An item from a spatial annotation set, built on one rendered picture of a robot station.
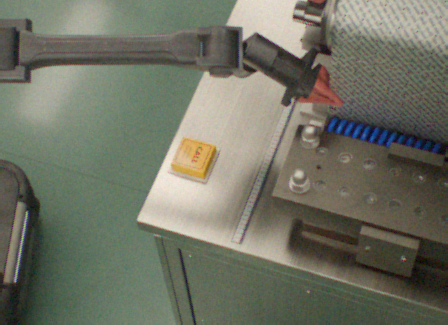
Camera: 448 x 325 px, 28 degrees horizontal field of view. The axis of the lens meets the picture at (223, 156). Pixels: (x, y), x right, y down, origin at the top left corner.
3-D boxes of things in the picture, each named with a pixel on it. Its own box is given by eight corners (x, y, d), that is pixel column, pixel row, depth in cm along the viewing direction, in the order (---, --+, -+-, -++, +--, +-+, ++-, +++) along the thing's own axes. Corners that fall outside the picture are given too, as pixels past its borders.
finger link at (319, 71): (326, 130, 164) (282, 104, 162) (336, 99, 168) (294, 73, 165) (345, 115, 158) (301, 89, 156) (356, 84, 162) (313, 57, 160)
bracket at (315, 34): (304, 95, 186) (308, -9, 161) (335, 102, 185) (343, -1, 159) (297, 114, 184) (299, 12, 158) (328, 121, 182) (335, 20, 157)
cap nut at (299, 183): (292, 173, 161) (292, 160, 157) (312, 179, 160) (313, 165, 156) (286, 190, 159) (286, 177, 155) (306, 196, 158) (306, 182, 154)
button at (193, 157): (184, 142, 181) (183, 135, 179) (216, 151, 180) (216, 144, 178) (171, 170, 178) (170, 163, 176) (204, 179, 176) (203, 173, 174)
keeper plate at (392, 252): (358, 252, 165) (362, 223, 156) (412, 268, 163) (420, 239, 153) (354, 264, 164) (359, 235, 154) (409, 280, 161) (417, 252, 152)
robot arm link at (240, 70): (211, 73, 155) (212, 24, 155) (193, 85, 165) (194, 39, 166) (277, 77, 158) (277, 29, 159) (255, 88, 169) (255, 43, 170)
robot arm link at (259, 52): (241, 53, 155) (255, 25, 157) (228, 61, 162) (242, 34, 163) (274, 73, 157) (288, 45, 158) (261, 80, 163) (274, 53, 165)
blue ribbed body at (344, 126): (331, 122, 169) (331, 111, 166) (445, 151, 164) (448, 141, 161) (325, 137, 167) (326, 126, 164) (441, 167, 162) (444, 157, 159)
